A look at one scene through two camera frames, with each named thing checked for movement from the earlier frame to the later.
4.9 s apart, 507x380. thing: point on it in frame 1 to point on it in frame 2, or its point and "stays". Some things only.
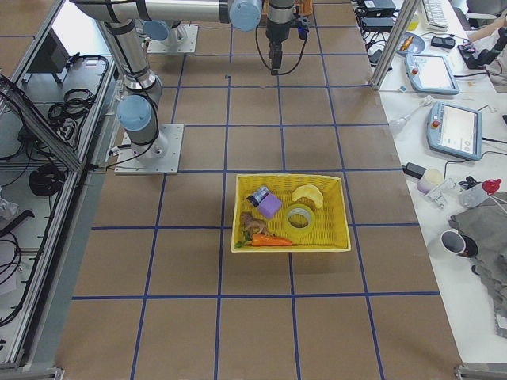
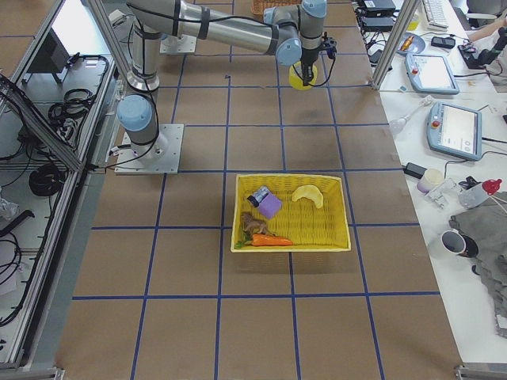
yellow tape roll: [303, 210] to [296, 81]
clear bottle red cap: [475, 192] stays
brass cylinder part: [406, 43] stays
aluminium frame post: [405, 14] stays
